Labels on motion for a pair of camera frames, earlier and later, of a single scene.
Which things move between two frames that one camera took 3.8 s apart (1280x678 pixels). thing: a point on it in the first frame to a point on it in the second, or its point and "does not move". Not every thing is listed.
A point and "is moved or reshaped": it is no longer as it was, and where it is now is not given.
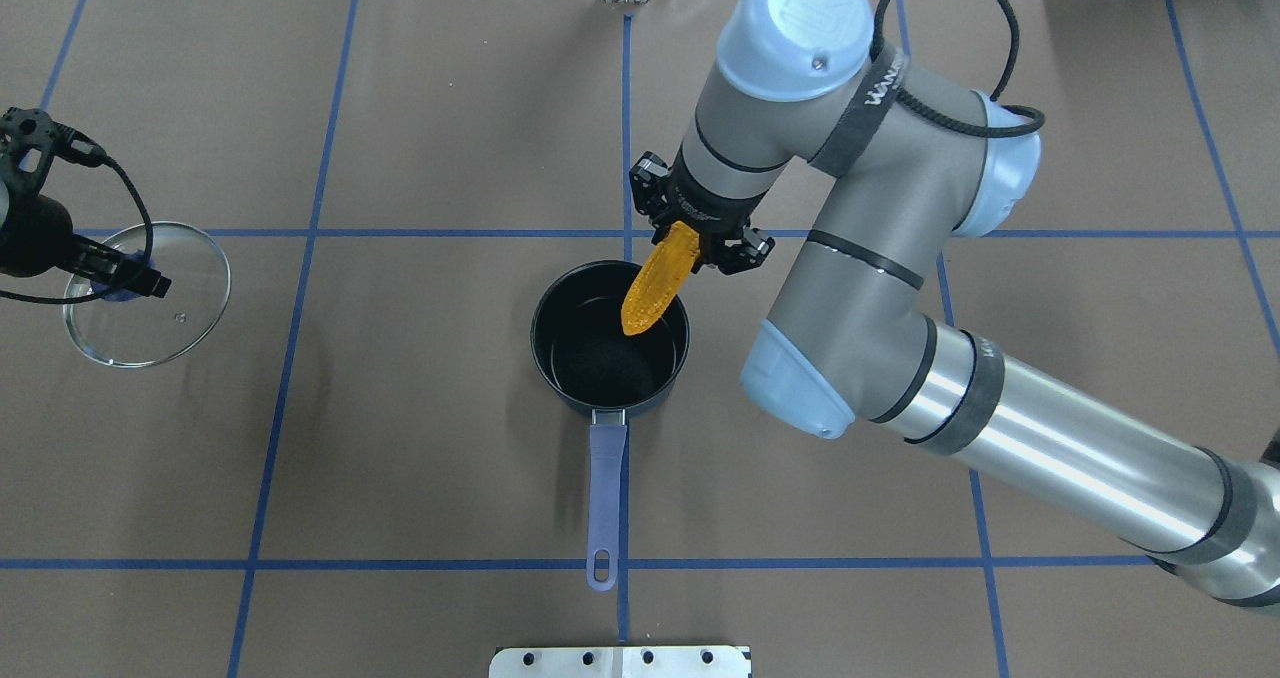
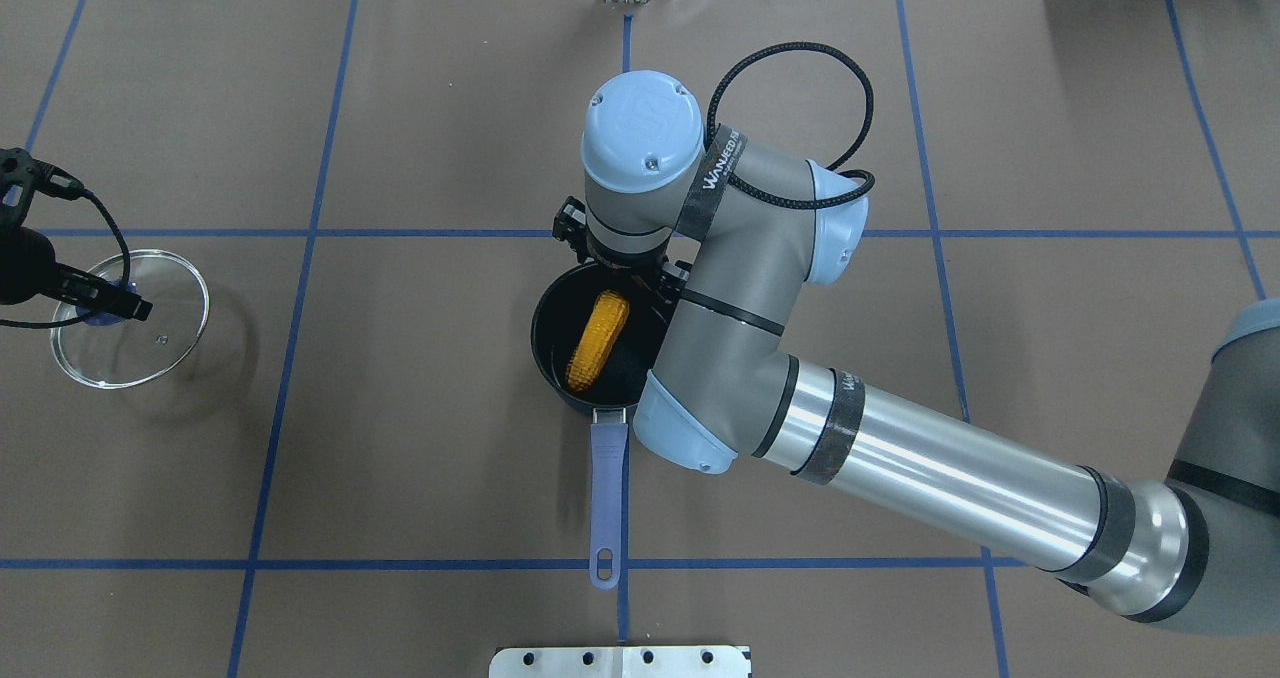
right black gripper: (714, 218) to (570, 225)
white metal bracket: (621, 662) does not move
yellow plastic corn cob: (662, 275) is moved or reshaped
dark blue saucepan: (585, 360) does not move
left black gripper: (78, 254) to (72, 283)
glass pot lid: (141, 330) is moved or reshaped
